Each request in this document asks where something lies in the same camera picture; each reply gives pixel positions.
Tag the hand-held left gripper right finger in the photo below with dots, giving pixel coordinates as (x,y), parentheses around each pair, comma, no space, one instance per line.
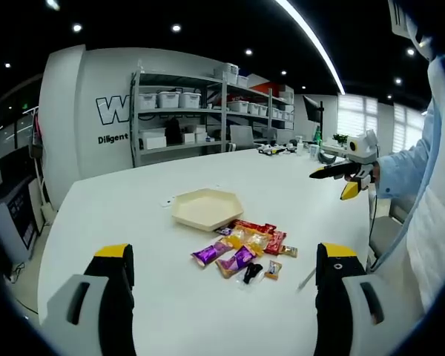
(337,296)

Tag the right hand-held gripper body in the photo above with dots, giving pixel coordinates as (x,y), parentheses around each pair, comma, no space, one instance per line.
(363,146)

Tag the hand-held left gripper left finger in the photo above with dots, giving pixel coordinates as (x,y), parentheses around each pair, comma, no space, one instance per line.
(107,296)

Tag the beige hexagonal container tray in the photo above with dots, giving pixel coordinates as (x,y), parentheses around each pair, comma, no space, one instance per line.
(207,207)

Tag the clear packet with black food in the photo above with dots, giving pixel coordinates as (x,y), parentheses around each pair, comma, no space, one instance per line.
(251,274)

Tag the grey headset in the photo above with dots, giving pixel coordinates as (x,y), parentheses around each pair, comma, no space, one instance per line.
(326,157)

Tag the small green potted plant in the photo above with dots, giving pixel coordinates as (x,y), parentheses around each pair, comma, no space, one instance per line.
(340,139)

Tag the white cup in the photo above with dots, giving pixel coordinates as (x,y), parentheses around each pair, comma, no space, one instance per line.
(314,152)

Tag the window blind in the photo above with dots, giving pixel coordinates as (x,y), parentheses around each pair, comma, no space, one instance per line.
(358,115)
(408,128)

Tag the green bottle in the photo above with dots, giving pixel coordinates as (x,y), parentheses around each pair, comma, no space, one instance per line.
(317,135)

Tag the white spray bottle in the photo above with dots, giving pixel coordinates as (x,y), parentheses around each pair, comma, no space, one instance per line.
(300,146)

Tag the grey chair seat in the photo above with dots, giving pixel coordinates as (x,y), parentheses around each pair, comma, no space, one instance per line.
(385,233)

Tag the black monitor on stand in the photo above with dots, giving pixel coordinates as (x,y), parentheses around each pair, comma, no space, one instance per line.
(313,108)

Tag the small brown candy packet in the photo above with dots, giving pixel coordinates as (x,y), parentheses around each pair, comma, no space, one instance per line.
(289,251)

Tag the white and yellow device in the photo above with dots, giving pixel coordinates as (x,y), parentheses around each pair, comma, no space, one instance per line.
(272,149)

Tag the small orange candy packet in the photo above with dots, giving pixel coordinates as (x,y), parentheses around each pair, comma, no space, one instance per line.
(273,269)

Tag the red snack packet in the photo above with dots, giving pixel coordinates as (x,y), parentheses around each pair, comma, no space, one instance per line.
(274,241)

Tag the person's torso in white apron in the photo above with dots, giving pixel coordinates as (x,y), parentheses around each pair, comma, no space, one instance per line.
(437,222)

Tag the grey office chair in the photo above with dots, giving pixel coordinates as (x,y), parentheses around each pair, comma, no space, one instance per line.
(242,137)

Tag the row of white bins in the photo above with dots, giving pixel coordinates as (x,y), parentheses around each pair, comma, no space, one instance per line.
(257,108)

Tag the yellow snack packet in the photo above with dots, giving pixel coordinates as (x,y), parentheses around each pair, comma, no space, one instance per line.
(254,240)

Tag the purple and tan snack packet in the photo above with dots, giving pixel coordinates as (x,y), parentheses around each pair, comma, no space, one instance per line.
(235,261)

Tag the long purple snack packet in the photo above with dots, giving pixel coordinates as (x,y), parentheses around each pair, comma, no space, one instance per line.
(209,253)

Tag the white table socket cover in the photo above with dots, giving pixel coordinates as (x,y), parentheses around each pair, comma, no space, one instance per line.
(166,202)

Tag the long ceiling light strip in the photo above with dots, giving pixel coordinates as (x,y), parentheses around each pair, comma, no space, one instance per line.
(315,41)

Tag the grey cabinet with dark screen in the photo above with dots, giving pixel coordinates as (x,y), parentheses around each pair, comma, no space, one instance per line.
(13,215)

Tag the small dark purple packet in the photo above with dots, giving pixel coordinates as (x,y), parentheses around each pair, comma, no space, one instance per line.
(223,231)

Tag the white chest-worn device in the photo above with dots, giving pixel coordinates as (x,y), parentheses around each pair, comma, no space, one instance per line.
(404,22)

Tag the stacked white bins on shelf top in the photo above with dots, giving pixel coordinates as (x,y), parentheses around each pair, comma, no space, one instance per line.
(230,74)

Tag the small white cardboard boxes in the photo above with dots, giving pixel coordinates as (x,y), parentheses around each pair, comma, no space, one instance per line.
(195,135)

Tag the white lidded storage bin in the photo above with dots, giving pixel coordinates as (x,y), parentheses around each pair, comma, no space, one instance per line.
(168,99)
(147,101)
(190,99)

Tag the large white cardboard box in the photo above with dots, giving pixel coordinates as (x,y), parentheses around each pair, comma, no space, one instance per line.
(153,139)

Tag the dark bag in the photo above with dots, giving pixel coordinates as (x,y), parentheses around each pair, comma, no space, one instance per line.
(173,131)

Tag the tall grey metal shelving unit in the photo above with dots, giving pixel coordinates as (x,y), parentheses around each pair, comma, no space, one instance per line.
(178,111)

